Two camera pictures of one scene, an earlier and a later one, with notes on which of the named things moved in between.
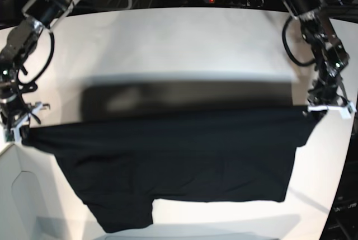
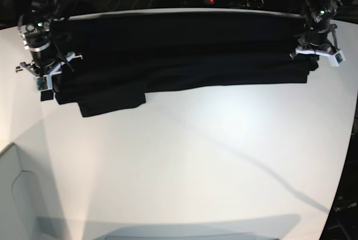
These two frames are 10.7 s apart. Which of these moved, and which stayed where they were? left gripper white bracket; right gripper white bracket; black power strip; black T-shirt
Moved: left gripper white bracket; right gripper white bracket; black T-shirt
Stayed: black power strip
